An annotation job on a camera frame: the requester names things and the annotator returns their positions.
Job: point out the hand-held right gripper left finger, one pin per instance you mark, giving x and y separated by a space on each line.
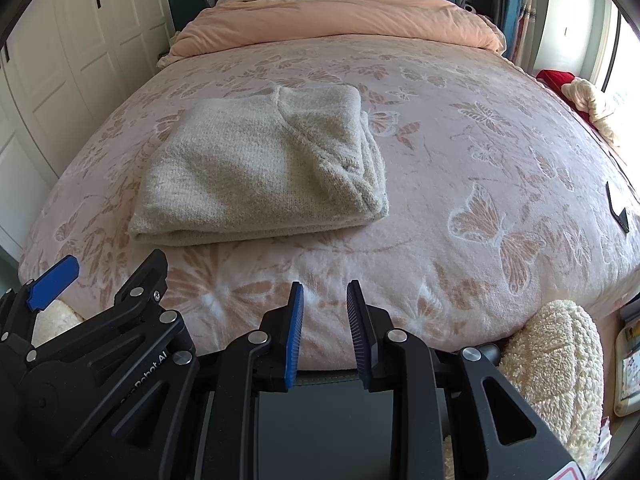
295 332

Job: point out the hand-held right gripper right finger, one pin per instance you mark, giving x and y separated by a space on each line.
357 332

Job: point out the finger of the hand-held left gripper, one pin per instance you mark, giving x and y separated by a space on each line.
145 285
52 280

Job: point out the cream knit sweater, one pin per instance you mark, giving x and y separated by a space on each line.
250 170

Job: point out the white fluffy cloth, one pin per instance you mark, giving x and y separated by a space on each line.
52 322

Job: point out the cream fluffy cushion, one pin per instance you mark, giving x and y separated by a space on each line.
550 360

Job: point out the pink butterfly blanket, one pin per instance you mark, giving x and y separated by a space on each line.
450 160

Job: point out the white wardrobe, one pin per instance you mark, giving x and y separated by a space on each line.
55 70

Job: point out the black flat object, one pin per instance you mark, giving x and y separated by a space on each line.
617 207

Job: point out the peach duvet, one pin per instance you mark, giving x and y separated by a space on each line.
350 22

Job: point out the red cloth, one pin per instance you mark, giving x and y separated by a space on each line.
552 77

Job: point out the cream cloth bundle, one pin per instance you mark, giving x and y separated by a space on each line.
590 105

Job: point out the patterned curtain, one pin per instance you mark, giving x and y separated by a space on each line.
525 20

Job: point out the window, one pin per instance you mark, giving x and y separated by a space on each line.
617 50

